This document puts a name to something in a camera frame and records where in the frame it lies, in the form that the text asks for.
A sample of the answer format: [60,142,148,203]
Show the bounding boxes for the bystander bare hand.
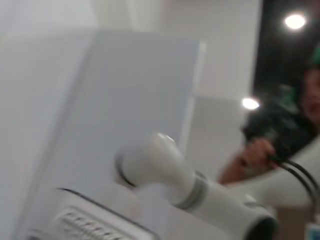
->
[241,137,276,169]

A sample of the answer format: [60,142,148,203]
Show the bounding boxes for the round ceiling light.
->
[241,97,261,111]
[283,13,307,31]

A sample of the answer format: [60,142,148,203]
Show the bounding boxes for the person in dark jacket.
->
[241,47,320,163]

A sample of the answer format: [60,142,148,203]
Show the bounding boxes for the bystander bare forearm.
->
[216,152,251,185]

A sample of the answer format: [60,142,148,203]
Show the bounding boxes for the pale grey partition panel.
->
[29,29,208,191]

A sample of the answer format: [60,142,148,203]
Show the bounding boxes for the white vented robot torso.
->
[26,183,161,240]

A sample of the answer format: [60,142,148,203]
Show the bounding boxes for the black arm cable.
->
[276,164,318,205]
[274,159,320,193]

